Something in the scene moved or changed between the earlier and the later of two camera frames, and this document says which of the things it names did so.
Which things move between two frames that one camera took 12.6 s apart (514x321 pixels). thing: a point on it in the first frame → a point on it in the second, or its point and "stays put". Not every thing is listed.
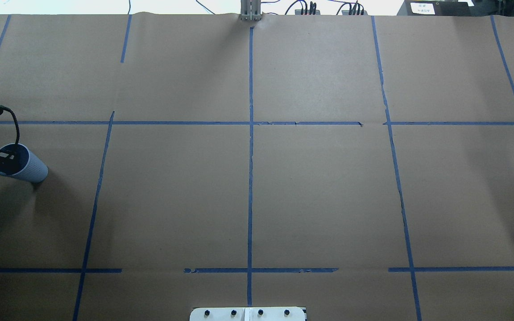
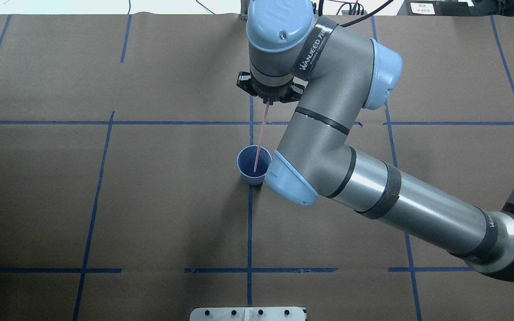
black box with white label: x=435 y=8 stays put
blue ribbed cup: x=28 y=168 → x=254 y=162
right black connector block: x=354 y=12 stays put
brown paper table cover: x=366 y=167 stays put
